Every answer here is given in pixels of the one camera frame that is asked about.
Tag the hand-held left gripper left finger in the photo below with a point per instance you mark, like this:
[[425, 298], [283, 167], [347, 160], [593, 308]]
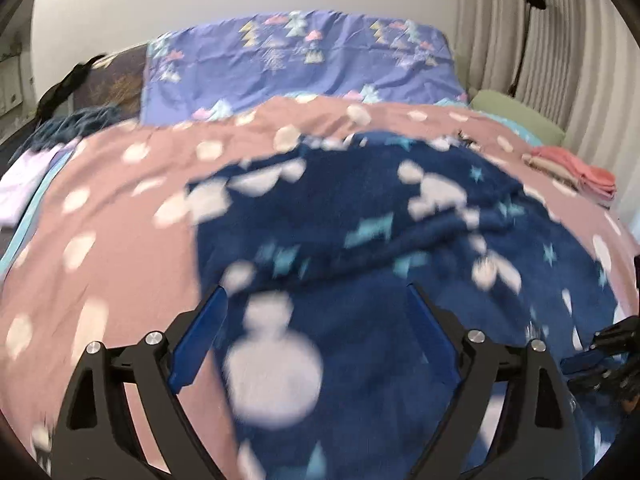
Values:
[[199, 342]]

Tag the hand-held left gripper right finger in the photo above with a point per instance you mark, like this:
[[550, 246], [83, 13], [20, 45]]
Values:
[[431, 332]]

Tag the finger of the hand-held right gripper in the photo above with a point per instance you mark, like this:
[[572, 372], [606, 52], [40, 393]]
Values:
[[607, 390], [582, 361]]

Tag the navy fleece garment white prints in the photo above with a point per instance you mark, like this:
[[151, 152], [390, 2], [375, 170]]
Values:
[[360, 310]]

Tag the pink polka-dot blanket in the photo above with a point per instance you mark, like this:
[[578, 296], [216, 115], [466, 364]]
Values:
[[125, 200]]

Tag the pink folded garment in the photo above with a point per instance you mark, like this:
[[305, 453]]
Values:
[[602, 196]]

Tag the coral folded garment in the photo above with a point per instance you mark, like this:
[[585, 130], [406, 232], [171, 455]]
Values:
[[575, 167]]

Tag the stack of folded pink towels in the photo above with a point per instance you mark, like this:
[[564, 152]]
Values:
[[542, 166]]

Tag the light teal bedsheet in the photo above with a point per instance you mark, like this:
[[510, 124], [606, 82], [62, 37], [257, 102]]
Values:
[[35, 200]]

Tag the green pillow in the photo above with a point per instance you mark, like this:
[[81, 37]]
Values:
[[520, 112]]

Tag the lavender cloth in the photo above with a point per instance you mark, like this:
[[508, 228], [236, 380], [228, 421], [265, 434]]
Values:
[[25, 180]]

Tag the dark teal cloth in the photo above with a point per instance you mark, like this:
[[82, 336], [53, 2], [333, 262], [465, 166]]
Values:
[[75, 125]]

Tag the brown printed pillow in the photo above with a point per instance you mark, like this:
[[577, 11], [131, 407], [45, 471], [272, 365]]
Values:
[[117, 82]]

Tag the purple patterned pillow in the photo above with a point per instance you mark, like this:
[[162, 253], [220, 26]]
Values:
[[300, 70]]

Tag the white pleated curtain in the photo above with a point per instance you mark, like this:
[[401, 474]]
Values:
[[575, 60]]

